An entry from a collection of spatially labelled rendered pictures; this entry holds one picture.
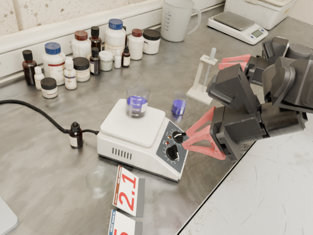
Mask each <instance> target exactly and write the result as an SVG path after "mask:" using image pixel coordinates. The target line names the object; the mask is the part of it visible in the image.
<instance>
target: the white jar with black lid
mask: <svg viewBox="0 0 313 235"><path fill-rule="evenodd" d="M160 36H161V33H160V32H159V31H157V30H154V29H146V30H144V31H143V37H144V43H143V52H144V53H146V54H151V55H152V54H156V53H157V52H158V49H159V43H160Z"/></svg>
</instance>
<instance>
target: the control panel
mask: <svg viewBox="0 0 313 235"><path fill-rule="evenodd" d="M174 131H178V132H180V133H182V132H183V131H182V130H180V129H179V128H178V127H177V126H176V125H174V124H173V123H172V122H171V121H169V122H168V125H167V127H166V130H165V132H164V134H163V137H162V140H161V142H160V144H159V147H158V149H157V152H156V155H157V156H158V157H160V158H161V159H162V160H163V161H165V162H166V163H167V164H168V165H170V166H171V167H172V168H174V169H175V170H176V171H177V172H179V173H181V170H182V167H183V164H184V159H185V156H186V153H187V150H185V149H184V147H183V146H182V143H183V142H184V141H186V140H187V139H189V137H188V136H187V135H186V136H185V137H183V142H182V143H180V144H179V143H177V142H176V141H175V140H174V139H173V137H172V134H173V132H174ZM168 136H171V138H169V137H168ZM166 141H168V142H169V144H166ZM173 145H176V146H177V150H178V153H179V158H178V159H177V160H175V161H172V160H170V159H169V158H168V156H167V154H166V150H167V148H169V147H171V146H173Z"/></svg>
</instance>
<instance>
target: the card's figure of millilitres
mask: <svg viewBox="0 0 313 235"><path fill-rule="evenodd" d="M136 180H137V177H136V176H134V175H132V174H131V173H129V172H128V171H126V170H125V169H123V168H122V173H121V180H120V187H119V194H118V200H117V205H119V206H121V207H123V208H124V209H127V210H128V211H130V212H132V213H134V207H135V195H136Z"/></svg>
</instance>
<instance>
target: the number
mask: <svg viewBox="0 0 313 235"><path fill-rule="evenodd" d="M132 228H133V221H132V220H130V219H128V218H126V217H124V216H122V215H121V214H119V213H117V212H116V216H115V223H114V229H113V235H132Z"/></svg>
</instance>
